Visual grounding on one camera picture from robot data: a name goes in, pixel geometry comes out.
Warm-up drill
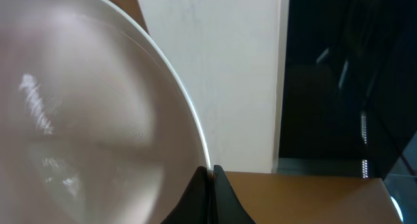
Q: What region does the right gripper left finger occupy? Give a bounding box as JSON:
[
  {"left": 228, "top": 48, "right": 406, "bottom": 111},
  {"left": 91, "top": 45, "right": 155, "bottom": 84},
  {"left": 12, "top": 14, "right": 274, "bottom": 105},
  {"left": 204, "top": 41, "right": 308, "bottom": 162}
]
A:
[{"left": 162, "top": 166, "right": 209, "bottom": 224}]

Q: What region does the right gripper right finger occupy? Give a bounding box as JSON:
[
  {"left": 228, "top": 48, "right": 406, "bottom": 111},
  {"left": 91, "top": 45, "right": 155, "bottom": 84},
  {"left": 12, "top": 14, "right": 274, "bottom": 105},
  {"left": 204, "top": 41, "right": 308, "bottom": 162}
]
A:
[{"left": 210, "top": 165, "right": 255, "bottom": 224}]

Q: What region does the white plate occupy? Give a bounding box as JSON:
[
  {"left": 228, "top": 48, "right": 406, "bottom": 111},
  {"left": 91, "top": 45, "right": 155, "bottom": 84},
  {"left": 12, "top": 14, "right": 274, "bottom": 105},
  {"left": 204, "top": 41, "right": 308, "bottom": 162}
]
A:
[{"left": 1, "top": 0, "right": 210, "bottom": 223}]

